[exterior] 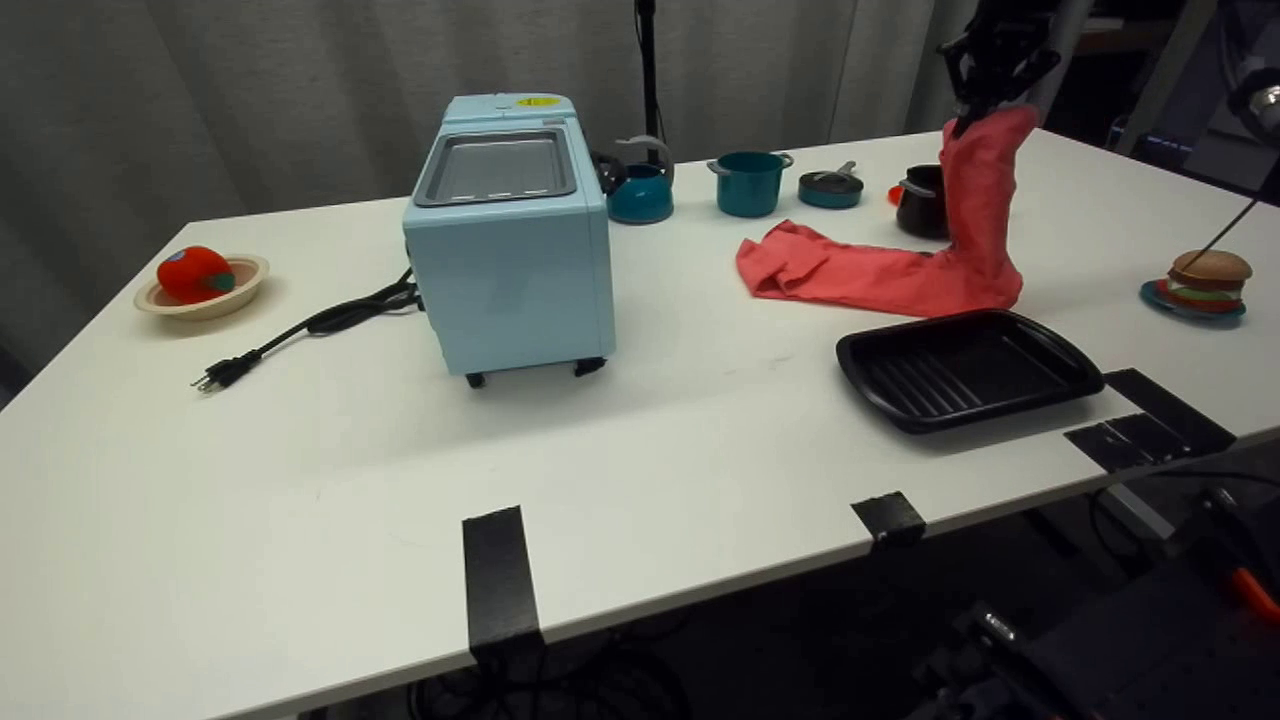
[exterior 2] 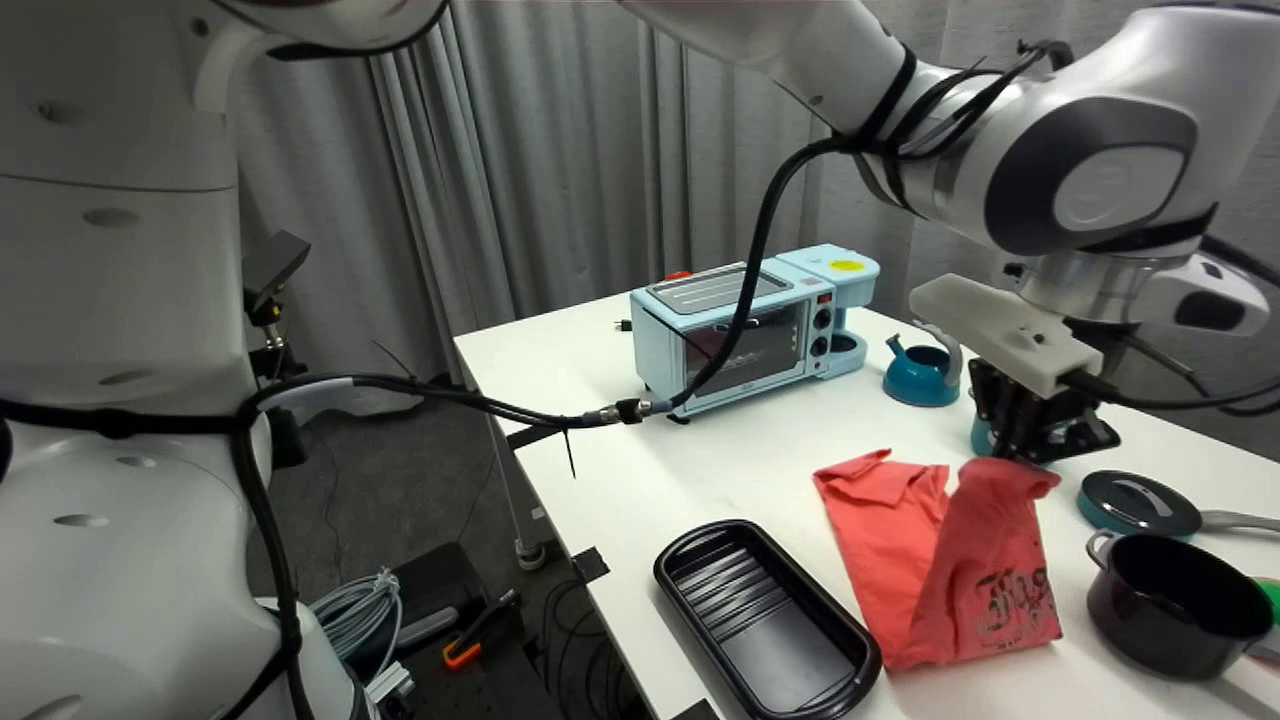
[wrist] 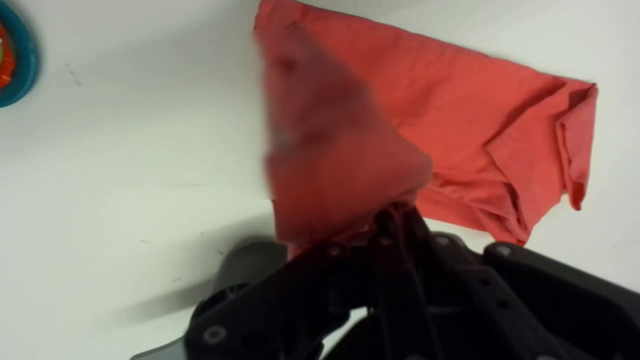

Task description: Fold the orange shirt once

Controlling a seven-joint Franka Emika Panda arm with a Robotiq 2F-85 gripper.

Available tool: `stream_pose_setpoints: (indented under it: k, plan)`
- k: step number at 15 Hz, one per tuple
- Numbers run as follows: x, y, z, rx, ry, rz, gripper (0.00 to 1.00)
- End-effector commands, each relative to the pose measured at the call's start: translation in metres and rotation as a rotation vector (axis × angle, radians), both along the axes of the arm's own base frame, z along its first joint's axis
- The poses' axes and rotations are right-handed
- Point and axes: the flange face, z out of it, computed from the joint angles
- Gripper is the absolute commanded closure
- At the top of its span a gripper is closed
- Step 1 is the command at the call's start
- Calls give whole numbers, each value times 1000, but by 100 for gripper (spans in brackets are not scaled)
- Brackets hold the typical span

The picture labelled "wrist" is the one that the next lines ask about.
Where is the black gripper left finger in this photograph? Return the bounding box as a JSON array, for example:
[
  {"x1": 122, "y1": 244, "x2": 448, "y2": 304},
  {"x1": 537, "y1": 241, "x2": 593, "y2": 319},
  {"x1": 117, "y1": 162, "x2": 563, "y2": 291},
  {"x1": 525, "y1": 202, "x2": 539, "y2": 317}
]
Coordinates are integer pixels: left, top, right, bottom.
[{"x1": 183, "y1": 204, "x2": 410, "y2": 360}]

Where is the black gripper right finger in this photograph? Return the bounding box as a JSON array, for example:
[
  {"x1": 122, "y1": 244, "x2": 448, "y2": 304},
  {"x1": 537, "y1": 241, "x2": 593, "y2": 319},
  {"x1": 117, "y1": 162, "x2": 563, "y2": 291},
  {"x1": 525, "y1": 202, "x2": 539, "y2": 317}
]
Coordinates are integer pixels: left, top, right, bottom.
[{"x1": 346, "y1": 204, "x2": 640, "y2": 360}]

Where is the orange shirt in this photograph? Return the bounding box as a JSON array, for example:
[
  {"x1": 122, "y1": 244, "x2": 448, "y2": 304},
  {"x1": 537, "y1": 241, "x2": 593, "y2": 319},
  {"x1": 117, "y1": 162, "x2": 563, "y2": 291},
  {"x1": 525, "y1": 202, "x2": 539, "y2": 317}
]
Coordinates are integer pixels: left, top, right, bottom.
[{"x1": 251, "y1": 0, "x2": 600, "y2": 261}]

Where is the toy burger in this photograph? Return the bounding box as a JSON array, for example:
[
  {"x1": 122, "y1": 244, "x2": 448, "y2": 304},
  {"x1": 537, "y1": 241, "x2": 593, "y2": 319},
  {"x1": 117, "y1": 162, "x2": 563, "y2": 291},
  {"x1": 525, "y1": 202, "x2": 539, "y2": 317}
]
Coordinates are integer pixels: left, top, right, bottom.
[{"x1": 0, "y1": 22, "x2": 18, "y2": 90}]

